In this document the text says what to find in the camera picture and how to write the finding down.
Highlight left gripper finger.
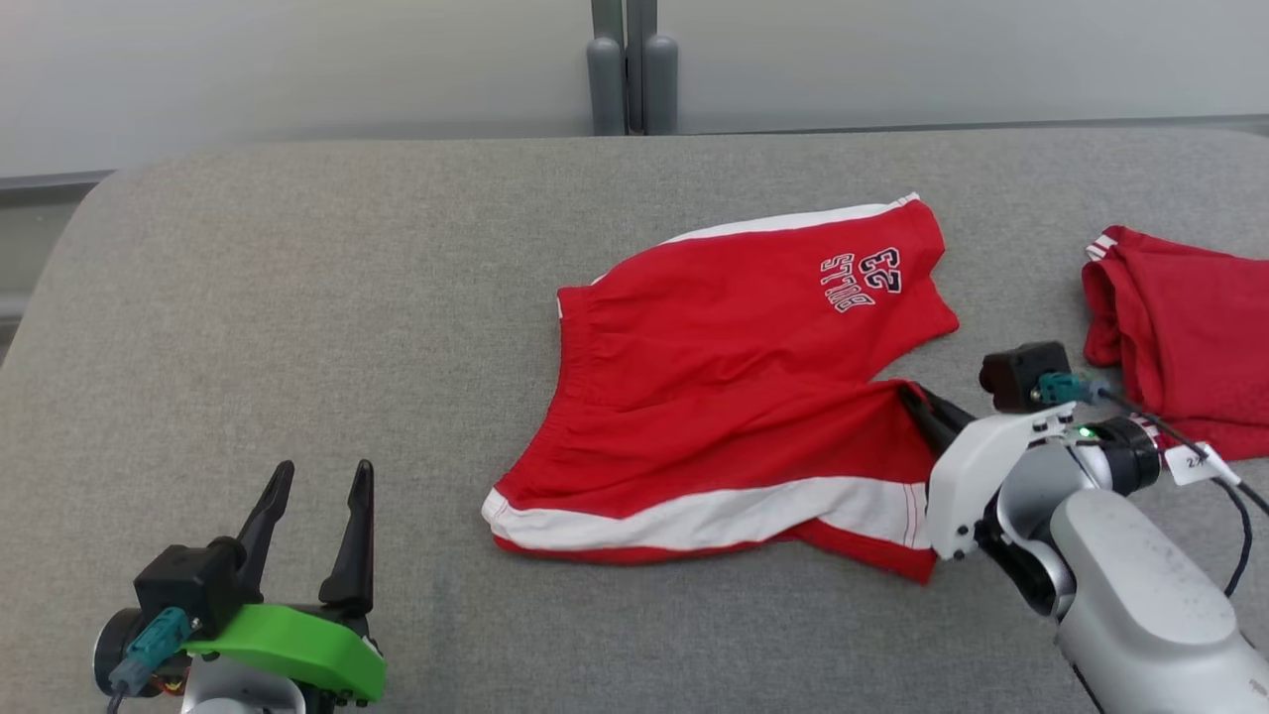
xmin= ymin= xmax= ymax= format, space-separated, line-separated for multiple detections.
xmin=318 ymin=458 xmax=377 ymax=618
xmin=233 ymin=459 xmax=296 ymax=603

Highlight arm teal-plug cable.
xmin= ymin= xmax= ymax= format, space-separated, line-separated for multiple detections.
xmin=107 ymin=607 xmax=195 ymax=714
xmin=1036 ymin=372 xmax=1269 ymax=601

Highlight red white basketball shorts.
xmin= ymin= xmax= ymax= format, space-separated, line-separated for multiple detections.
xmin=481 ymin=193 xmax=961 ymax=586

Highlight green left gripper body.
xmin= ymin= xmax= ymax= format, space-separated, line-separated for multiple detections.
xmin=181 ymin=602 xmax=389 ymax=706

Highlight grey double partition post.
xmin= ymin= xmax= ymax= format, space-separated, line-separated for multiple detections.
xmin=587 ymin=0 xmax=680 ymax=137

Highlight red white basketball jersey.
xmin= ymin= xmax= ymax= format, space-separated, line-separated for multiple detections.
xmin=1081 ymin=225 xmax=1269 ymax=462

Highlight right arm teal-plug cable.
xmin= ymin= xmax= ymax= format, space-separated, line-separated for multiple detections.
xmin=1036 ymin=372 xmax=1269 ymax=601

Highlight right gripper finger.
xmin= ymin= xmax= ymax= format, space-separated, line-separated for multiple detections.
xmin=919 ymin=387 xmax=979 ymax=437
xmin=898 ymin=384 xmax=959 ymax=458

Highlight white cable label tag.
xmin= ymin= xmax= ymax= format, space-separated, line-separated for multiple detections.
xmin=1162 ymin=441 xmax=1242 ymax=487

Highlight left arm teal-plug cable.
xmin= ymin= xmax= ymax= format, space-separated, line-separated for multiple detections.
xmin=107 ymin=607 xmax=195 ymax=714

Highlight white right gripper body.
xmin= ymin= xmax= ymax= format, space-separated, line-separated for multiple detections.
xmin=925 ymin=401 xmax=1079 ymax=563

